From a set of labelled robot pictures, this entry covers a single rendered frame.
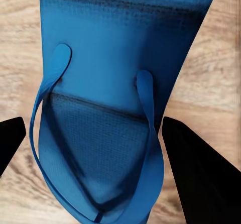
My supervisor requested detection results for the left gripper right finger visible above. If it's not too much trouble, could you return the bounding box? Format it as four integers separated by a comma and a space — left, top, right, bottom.
162, 117, 241, 224

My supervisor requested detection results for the sandal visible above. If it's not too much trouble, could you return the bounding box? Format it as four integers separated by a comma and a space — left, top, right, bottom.
29, 0, 213, 224

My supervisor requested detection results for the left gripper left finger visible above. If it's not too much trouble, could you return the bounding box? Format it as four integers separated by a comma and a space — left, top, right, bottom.
0, 117, 26, 177

